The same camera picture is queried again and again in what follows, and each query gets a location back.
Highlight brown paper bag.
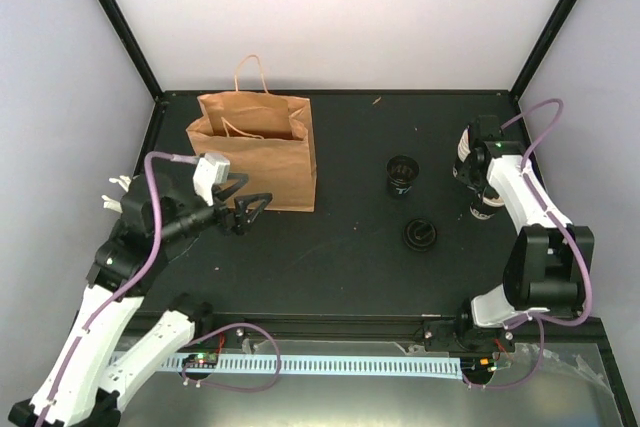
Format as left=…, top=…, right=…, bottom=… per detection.
left=186, top=70, right=317, bottom=213

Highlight small circuit board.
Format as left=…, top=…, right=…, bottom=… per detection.
left=460, top=356, right=513, bottom=375
left=182, top=353, right=218, bottom=369

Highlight left small circuit board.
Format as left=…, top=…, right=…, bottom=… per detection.
left=182, top=353, right=218, bottom=369

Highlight white slotted cable duct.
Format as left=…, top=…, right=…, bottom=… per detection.
left=155, top=353, right=462, bottom=380

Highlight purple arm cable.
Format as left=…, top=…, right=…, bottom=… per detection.
left=462, top=99, right=595, bottom=391
left=34, top=151, right=282, bottom=427

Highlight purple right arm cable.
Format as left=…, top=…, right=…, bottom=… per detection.
left=462, top=99, right=595, bottom=391

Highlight stack of black paper cups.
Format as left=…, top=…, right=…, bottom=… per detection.
left=453, top=129, right=471, bottom=184

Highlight white wooden stirrers in glass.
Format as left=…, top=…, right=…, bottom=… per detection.
left=101, top=175, right=132, bottom=214

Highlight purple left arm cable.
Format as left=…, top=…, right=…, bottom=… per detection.
left=34, top=151, right=282, bottom=427

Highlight right small circuit board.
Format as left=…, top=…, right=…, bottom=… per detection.
left=460, top=356, right=513, bottom=375

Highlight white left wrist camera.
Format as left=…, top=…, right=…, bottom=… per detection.
left=192, top=152, right=231, bottom=206

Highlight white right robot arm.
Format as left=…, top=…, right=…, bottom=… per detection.
left=453, top=115, right=595, bottom=350

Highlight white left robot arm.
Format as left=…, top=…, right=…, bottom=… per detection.
left=8, top=172, right=272, bottom=426

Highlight black frame post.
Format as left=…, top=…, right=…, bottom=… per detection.
left=509, top=0, right=578, bottom=101
left=67, top=0, right=166, bottom=103

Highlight black frame post right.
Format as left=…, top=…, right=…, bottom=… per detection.
left=509, top=0, right=578, bottom=101

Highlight single black paper cup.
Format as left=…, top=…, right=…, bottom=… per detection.
left=470, top=186, right=504, bottom=221

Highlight black front aluminium rail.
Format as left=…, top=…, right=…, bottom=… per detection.
left=129, top=311, right=601, bottom=348

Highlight black frame post left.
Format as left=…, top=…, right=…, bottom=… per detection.
left=67, top=0, right=166, bottom=103

